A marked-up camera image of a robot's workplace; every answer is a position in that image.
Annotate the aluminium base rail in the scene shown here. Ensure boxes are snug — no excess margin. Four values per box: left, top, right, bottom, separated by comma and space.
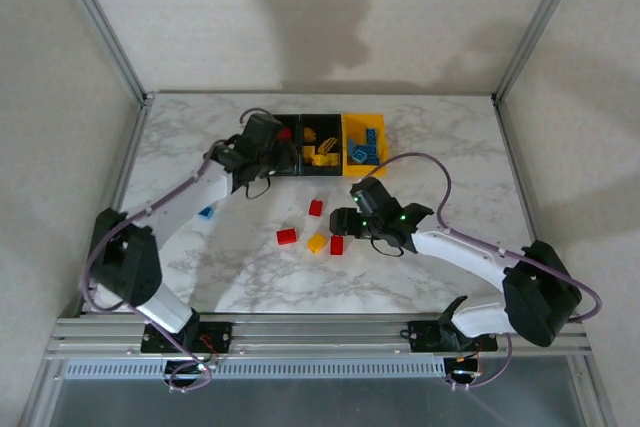
43, 314, 596, 362

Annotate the black plastic bin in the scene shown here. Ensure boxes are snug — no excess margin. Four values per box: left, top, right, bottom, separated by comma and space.
259, 113, 302, 179
298, 113, 345, 177

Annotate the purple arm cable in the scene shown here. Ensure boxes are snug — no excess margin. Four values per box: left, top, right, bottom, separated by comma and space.
372, 151, 604, 393
82, 106, 275, 394

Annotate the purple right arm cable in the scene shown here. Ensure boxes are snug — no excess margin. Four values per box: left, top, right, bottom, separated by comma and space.
372, 151, 604, 393

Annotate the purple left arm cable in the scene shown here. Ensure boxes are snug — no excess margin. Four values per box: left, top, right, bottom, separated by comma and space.
82, 106, 275, 394

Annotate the aluminium frame post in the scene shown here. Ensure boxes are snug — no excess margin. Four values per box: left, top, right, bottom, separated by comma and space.
492, 0, 594, 107
47, 0, 154, 108

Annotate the yellow plastic bin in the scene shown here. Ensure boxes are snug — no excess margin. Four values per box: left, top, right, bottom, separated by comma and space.
341, 112, 390, 178

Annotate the aluminium side rail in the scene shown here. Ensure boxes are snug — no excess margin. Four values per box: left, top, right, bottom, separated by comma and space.
493, 99, 564, 316
74, 99, 154, 318

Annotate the grey slotted cable duct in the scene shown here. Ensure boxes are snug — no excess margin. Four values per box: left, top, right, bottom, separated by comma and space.
64, 357, 448, 381

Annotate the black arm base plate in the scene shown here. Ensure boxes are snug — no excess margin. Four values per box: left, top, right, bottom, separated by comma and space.
407, 319, 500, 353
140, 320, 234, 354

